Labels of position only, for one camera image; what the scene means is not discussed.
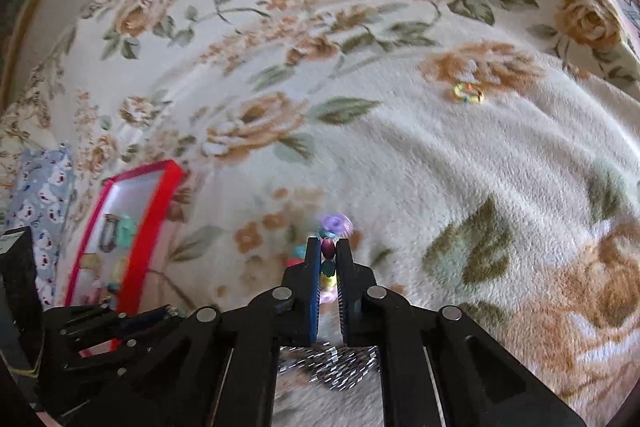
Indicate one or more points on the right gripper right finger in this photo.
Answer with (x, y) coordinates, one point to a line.
(353, 281)

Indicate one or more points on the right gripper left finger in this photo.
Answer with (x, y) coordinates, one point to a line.
(300, 321)

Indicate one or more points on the bronze metal watch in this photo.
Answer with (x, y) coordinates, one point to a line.
(109, 233)

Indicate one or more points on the red jewelry box tray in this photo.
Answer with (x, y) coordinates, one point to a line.
(140, 197)

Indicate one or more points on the blue koala print pillow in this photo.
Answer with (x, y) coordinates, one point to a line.
(40, 201)

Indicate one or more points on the floral blanket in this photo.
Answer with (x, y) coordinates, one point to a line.
(486, 152)

